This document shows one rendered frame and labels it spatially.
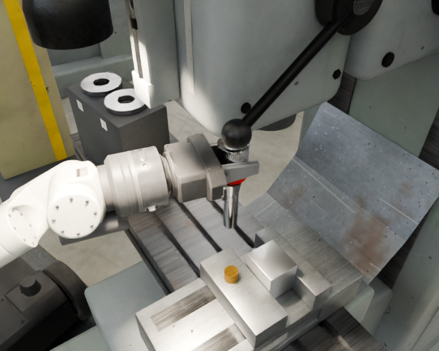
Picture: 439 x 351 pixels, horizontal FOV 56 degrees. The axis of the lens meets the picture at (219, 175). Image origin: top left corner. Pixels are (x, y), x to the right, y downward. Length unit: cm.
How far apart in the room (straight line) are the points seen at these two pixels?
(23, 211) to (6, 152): 189
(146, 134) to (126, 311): 36
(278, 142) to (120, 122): 191
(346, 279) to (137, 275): 43
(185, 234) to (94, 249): 129
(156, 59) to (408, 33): 29
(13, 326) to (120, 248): 94
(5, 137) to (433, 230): 210
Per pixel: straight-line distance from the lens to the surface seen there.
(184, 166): 57
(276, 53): 43
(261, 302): 64
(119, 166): 56
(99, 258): 208
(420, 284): 103
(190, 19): 41
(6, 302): 130
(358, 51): 52
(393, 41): 53
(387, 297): 109
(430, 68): 80
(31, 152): 255
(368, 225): 90
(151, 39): 44
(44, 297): 125
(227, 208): 68
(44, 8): 38
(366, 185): 91
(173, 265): 81
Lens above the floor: 159
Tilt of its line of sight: 41 degrees down
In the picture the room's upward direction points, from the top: straight up
